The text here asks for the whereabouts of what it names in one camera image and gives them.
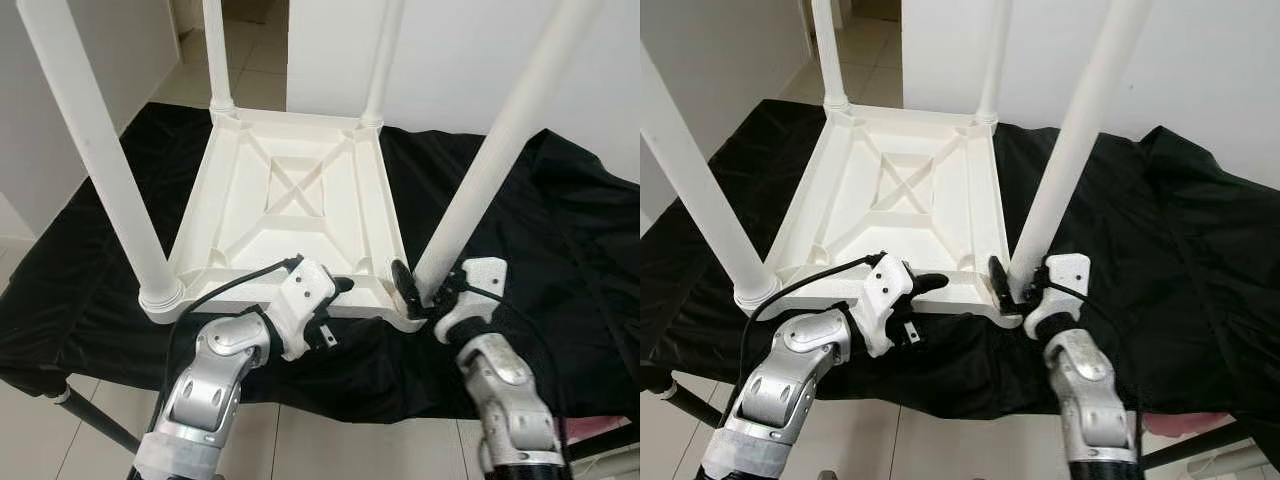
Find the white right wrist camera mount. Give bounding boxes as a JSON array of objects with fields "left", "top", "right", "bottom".
[
  {"left": 1022, "top": 252, "right": 1093, "bottom": 339},
  {"left": 432, "top": 257, "right": 508, "bottom": 341}
]

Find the pink plastic stool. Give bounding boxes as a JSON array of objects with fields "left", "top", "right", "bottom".
[
  {"left": 1140, "top": 410, "right": 1231, "bottom": 436},
  {"left": 565, "top": 415, "right": 631, "bottom": 441}
]

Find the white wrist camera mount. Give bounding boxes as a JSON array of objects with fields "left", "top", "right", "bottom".
[
  {"left": 850, "top": 255, "right": 921, "bottom": 358},
  {"left": 265, "top": 258, "right": 339, "bottom": 361},
  {"left": 1022, "top": 252, "right": 1093, "bottom": 339},
  {"left": 432, "top": 257, "right": 508, "bottom": 341}
]

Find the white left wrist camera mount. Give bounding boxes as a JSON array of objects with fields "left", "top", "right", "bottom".
[
  {"left": 850, "top": 255, "right": 921, "bottom": 358},
  {"left": 265, "top": 258, "right": 339, "bottom": 361}
]

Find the white plastic table leg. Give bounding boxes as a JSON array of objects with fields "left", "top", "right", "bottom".
[
  {"left": 203, "top": 0, "right": 239, "bottom": 119},
  {"left": 360, "top": 0, "right": 406, "bottom": 129},
  {"left": 1008, "top": 0, "right": 1151, "bottom": 301},
  {"left": 15, "top": 0, "right": 186, "bottom": 311},
  {"left": 975, "top": 0, "right": 1013, "bottom": 126},
  {"left": 412, "top": 0, "right": 607, "bottom": 296},
  {"left": 810, "top": 0, "right": 851, "bottom": 111},
  {"left": 640, "top": 40, "right": 781, "bottom": 309}
]

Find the white plastic table top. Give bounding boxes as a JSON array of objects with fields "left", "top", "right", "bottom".
[
  {"left": 140, "top": 105, "right": 426, "bottom": 333},
  {"left": 735, "top": 100, "right": 1026, "bottom": 329}
]

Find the black metal table frame leg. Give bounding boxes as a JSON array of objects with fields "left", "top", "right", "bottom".
[
  {"left": 1140, "top": 420, "right": 1261, "bottom": 471},
  {"left": 50, "top": 385, "right": 141, "bottom": 453},
  {"left": 570, "top": 425, "right": 641, "bottom": 463},
  {"left": 665, "top": 385, "right": 721, "bottom": 431}
]

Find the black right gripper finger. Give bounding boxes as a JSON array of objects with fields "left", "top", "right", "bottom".
[
  {"left": 388, "top": 260, "right": 426, "bottom": 319},
  {"left": 988, "top": 255, "right": 1017, "bottom": 307}
]

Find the black cloth table cover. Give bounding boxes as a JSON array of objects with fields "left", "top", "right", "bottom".
[
  {"left": 0, "top": 100, "right": 641, "bottom": 426},
  {"left": 640, "top": 97, "right": 1280, "bottom": 446}
]

